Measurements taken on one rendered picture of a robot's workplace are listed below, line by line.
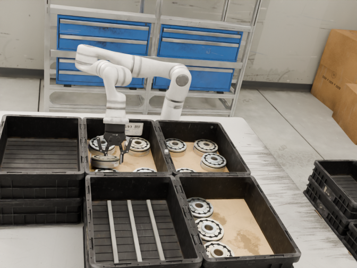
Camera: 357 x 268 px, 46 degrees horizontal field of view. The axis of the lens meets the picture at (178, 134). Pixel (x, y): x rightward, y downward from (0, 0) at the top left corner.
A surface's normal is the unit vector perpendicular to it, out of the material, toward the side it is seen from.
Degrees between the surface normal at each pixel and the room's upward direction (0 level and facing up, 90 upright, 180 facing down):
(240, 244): 0
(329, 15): 90
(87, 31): 90
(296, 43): 90
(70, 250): 0
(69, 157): 0
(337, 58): 91
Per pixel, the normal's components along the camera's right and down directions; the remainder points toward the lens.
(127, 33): 0.25, 0.51
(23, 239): 0.16, -0.86
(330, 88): -0.95, 0.00
